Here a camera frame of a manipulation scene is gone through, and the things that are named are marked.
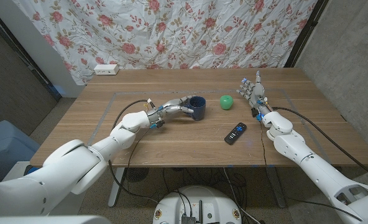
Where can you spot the green apple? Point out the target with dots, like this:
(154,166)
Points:
(226,102)

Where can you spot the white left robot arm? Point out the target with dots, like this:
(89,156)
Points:
(78,165)

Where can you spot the black backdrop stand pole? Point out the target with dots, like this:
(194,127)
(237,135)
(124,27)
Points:
(305,31)

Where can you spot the dark blue ceramic mug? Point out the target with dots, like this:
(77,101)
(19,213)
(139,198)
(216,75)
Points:
(199,112)

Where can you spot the white table leg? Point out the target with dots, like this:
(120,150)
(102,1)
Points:
(115,189)

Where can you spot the white robot chest shell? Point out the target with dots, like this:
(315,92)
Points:
(47,220)

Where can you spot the grey table leg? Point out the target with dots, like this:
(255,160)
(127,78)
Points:
(277,193)

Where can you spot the black antenna stub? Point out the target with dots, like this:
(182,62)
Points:
(200,211)

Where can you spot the floral backdrop cloth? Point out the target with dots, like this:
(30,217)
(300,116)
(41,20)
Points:
(171,31)

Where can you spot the blue floor mat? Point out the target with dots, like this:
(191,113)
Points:
(31,170)

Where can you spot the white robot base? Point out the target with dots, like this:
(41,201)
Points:
(199,202)

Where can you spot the white power strip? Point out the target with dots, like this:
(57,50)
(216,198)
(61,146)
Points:
(106,69)

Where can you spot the black TV remote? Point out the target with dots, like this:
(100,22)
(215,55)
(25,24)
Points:
(235,133)

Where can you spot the black round floor disc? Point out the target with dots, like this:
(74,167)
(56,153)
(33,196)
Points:
(136,174)

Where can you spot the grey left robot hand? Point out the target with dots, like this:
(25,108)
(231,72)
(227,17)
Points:
(168,109)

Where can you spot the blue plastic bin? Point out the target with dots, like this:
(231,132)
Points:
(3,146)

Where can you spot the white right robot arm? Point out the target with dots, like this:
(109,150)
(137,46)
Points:
(296,146)

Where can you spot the white upright panel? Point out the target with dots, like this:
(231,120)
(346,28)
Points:
(41,53)

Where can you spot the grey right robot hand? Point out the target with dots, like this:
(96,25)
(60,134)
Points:
(256,93)

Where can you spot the grey finned box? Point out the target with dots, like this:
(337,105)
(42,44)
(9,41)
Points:
(188,219)

